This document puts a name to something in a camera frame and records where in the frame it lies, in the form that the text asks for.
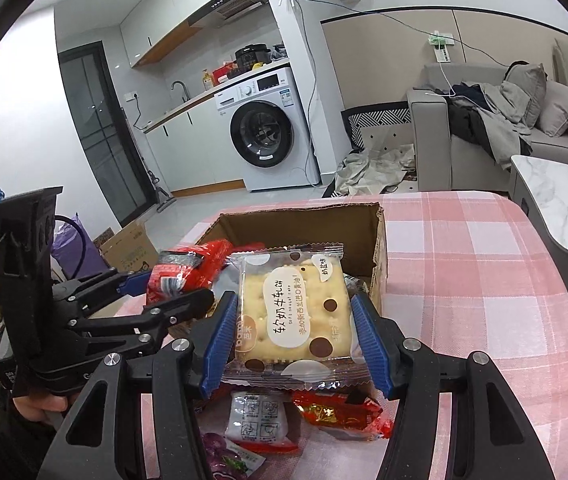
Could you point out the grey sofa cushion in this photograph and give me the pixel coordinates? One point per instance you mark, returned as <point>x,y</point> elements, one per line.
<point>526,92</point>
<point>561,110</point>

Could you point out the person's left forearm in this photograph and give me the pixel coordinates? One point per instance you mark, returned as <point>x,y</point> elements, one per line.
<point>3,450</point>

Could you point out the purple grape candy packet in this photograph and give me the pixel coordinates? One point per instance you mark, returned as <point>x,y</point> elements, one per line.
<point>223,457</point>

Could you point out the chrome kitchen faucet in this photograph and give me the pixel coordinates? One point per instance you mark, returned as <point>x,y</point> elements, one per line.
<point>183,91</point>

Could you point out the white kitchen counter cabinet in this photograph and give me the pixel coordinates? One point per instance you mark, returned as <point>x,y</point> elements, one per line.
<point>198,150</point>

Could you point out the purple plastic bag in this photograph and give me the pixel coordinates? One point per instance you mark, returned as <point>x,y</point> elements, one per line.
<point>76,255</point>

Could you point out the brown floor cardboard box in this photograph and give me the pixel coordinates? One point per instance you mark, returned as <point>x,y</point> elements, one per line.
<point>131,250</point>

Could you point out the white washing machine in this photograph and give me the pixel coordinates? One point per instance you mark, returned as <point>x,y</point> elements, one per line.
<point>289,90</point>

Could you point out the black rice cooker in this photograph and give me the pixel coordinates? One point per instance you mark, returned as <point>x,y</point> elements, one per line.
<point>251,57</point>

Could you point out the yellow bottle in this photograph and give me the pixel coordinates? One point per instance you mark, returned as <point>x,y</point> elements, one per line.
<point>207,81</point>

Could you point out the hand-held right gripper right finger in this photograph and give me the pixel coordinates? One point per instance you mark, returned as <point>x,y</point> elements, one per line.
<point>371,345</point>

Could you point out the clear dotted biscuit packet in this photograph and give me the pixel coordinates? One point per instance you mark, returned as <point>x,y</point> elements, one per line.
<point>294,320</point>

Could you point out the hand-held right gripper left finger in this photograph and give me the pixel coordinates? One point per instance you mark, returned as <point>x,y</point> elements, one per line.
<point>219,345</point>

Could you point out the red box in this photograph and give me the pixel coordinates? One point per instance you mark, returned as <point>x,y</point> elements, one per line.
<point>223,74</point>

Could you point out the red triangular chip bag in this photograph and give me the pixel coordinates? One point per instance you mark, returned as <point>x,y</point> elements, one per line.
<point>188,267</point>

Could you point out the pink checked tablecloth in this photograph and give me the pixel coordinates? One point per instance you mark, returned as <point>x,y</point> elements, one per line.
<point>464,270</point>

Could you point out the person's left hand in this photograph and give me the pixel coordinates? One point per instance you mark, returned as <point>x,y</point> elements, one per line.
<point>38,405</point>

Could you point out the green white power strip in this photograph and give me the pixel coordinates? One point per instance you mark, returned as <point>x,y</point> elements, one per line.
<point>441,47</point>

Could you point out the grey sofa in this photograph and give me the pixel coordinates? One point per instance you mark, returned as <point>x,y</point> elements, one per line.
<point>429,145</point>

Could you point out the white and red snack packet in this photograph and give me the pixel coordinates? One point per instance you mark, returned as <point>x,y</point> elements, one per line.
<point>259,420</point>

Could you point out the pile of clothes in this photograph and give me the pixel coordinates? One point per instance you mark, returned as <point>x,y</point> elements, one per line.
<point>489,120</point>

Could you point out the marble coffee table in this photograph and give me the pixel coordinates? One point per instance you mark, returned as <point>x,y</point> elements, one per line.
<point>549,200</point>

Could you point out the silver range hood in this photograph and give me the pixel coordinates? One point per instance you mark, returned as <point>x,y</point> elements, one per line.
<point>229,7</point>

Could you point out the upright floor mop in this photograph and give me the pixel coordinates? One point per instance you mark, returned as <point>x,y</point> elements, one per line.
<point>162,195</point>

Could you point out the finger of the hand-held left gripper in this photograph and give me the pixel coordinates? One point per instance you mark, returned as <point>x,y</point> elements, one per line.
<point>133,284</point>
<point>173,307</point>

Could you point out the white wall cabinets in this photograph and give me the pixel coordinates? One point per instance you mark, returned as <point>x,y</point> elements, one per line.
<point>163,10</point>

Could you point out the dark glass door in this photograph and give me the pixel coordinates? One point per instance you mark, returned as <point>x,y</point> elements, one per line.
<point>93,135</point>

